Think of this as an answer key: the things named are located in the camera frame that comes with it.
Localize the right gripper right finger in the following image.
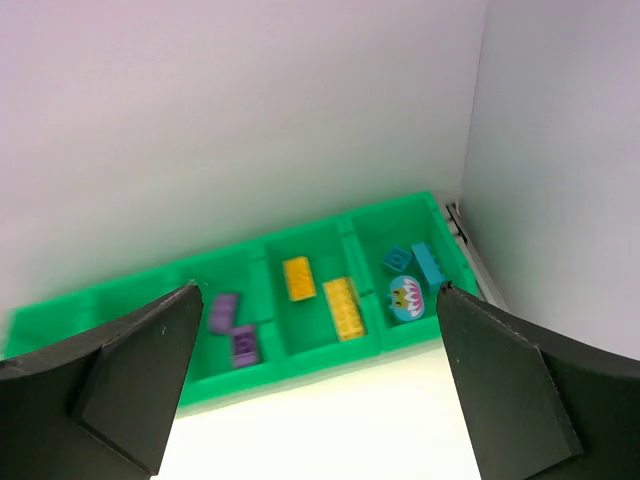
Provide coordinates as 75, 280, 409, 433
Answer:
437, 283, 639, 479

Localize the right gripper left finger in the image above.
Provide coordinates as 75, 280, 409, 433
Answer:
1, 284, 203, 479

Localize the purple butterfly arch lego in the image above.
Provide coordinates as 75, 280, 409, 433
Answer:
207, 292, 240, 335

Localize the teal rounded lego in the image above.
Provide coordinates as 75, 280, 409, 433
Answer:
388, 275, 426, 323

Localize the teal lego brick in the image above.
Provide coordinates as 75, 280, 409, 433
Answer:
411, 242, 446, 293

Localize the small teal square lego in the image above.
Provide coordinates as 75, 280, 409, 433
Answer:
381, 246, 413, 275

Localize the yellow lego brick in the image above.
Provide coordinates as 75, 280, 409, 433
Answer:
323, 277, 366, 342

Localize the yellow half-round lego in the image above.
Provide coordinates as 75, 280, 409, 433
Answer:
283, 256, 317, 302

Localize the purple lego piece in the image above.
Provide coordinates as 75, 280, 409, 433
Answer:
231, 324, 261, 369

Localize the green compartment bin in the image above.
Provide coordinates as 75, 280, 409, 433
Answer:
4, 192, 477, 407

